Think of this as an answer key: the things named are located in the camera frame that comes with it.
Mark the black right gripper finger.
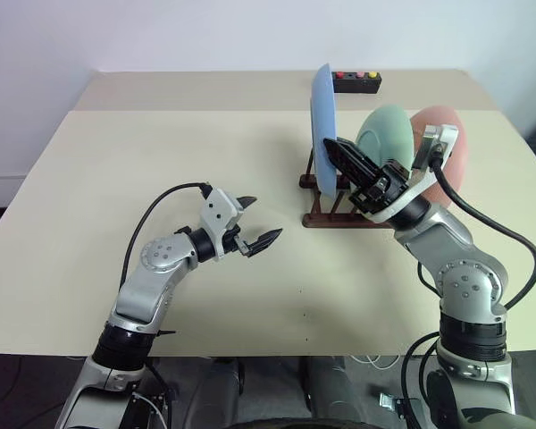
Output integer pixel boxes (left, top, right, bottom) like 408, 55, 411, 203
333, 156, 363, 192
322, 138, 383, 185

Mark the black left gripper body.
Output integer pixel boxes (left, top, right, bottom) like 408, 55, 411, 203
222, 224, 252, 258

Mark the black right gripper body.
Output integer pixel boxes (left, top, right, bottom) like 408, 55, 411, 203
348, 163, 415, 214

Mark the blue plate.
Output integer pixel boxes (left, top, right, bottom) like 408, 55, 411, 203
309, 63, 340, 198

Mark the green plate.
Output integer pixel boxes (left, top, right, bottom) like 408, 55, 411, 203
355, 104, 415, 170

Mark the red plate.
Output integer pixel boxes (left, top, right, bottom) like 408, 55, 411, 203
409, 105, 469, 211

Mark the dark wooden dish rack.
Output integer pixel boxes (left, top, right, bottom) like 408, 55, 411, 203
297, 149, 397, 229

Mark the black button box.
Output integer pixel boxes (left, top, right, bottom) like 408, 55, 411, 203
331, 71, 382, 95

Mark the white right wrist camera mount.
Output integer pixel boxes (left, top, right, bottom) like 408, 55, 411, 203
370, 123, 460, 223

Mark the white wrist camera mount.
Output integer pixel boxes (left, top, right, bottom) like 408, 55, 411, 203
370, 123, 460, 223
199, 188, 246, 261

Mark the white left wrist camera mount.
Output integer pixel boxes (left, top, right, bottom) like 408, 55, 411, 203
199, 188, 246, 261

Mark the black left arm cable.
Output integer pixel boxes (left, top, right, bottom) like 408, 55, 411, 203
121, 181, 212, 290

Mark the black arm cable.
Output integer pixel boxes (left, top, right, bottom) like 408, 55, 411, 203
426, 141, 536, 310
121, 181, 212, 290

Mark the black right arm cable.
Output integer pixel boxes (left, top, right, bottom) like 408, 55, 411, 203
426, 141, 536, 310

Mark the white floor cable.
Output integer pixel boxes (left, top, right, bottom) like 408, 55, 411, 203
351, 354, 404, 371

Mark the black cable under table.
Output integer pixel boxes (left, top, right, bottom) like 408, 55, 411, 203
399, 337, 443, 429

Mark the small metal bracket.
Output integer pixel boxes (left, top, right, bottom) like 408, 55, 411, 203
378, 391, 406, 411

